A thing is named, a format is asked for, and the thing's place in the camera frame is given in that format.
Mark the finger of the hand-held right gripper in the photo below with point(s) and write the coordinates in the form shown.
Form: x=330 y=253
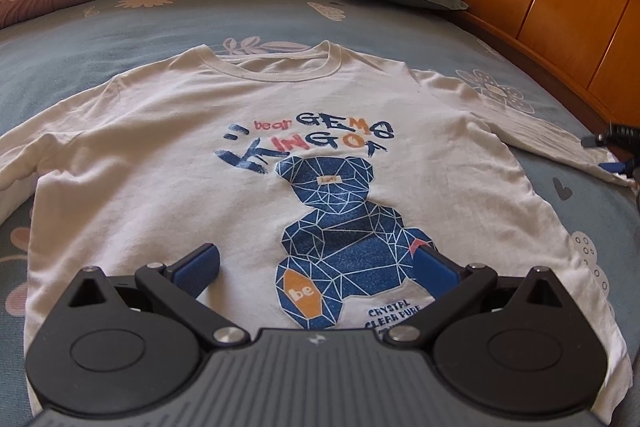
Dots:
x=620 y=136
x=612 y=167

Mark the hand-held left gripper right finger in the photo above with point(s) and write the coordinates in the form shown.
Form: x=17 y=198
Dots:
x=435 y=274

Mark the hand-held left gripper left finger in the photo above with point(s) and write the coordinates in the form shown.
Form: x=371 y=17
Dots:
x=197 y=269

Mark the white printed long-sleeve shirt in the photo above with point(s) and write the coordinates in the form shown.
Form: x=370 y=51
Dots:
x=175 y=132

